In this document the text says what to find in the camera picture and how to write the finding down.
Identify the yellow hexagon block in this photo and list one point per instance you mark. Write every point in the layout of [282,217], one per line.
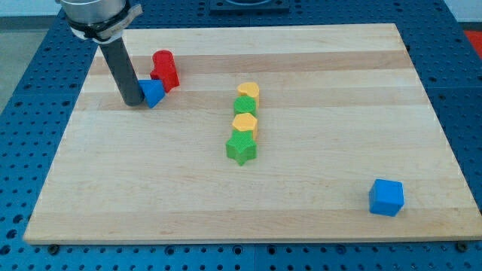
[246,122]

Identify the red block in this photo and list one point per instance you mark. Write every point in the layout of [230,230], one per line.
[165,70]

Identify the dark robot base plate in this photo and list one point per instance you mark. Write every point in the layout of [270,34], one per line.
[238,6]

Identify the yellow heart block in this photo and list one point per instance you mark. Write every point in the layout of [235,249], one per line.
[250,89]

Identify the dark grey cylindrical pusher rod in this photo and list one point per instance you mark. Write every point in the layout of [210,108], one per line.
[121,68]

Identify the wooden board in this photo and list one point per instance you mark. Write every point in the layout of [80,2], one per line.
[340,106]

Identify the blue cube block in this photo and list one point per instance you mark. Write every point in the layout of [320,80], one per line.
[386,197]

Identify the green star block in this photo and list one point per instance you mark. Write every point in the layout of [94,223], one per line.
[241,146]

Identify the blue triangular block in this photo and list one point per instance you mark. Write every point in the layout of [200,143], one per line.
[153,91]

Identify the green cylinder block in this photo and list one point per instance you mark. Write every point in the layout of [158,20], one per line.
[245,104]

